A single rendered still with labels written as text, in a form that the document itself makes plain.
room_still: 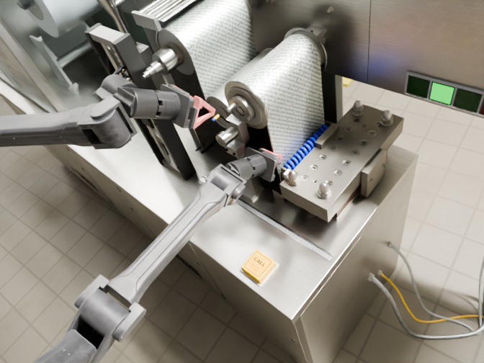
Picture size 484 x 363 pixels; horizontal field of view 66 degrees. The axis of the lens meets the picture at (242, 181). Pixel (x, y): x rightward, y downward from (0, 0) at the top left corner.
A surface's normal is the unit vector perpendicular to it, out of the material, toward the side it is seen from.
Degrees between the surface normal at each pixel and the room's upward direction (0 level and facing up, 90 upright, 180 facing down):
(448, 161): 0
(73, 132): 91
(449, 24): 90
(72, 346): 53
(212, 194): 25
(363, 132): 0
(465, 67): 90
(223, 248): 0
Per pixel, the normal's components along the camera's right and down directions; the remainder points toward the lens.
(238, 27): 0.73, 0.44
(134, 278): 0.20, -0.56
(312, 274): -0.22, -0.62
